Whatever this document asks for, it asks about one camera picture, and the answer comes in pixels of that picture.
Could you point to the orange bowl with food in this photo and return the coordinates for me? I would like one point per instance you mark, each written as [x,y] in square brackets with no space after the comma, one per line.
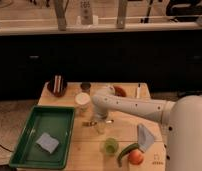
[119,91]

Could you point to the green plastic cup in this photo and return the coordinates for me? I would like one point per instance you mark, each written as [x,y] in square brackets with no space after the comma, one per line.
[110,146]

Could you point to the silver metal fork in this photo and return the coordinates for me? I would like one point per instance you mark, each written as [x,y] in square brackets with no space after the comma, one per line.
[93,123]

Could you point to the dark bowl with chopsticks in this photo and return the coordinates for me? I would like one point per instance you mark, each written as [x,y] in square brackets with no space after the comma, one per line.
[57,86]

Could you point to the blue folded cloth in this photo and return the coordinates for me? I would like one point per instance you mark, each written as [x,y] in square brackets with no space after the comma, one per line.
[145,137]

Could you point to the green plastic tray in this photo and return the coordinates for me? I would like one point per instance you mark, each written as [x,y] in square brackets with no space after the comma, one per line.
[58,123]

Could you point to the white round container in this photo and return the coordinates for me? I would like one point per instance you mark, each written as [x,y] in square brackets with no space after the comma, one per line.
[82,100]

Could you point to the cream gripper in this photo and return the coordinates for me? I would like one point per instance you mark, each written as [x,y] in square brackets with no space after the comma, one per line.
[100,126]

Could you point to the small dark cup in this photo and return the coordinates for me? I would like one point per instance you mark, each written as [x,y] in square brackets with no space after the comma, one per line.
[85,87]

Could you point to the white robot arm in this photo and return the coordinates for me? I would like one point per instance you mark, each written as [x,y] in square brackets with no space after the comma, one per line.
[183,119]

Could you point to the blue sponge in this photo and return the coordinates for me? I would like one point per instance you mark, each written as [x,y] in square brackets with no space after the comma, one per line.
[48,143]

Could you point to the red tomato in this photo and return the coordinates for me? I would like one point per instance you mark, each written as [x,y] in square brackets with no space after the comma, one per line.
[135,157]

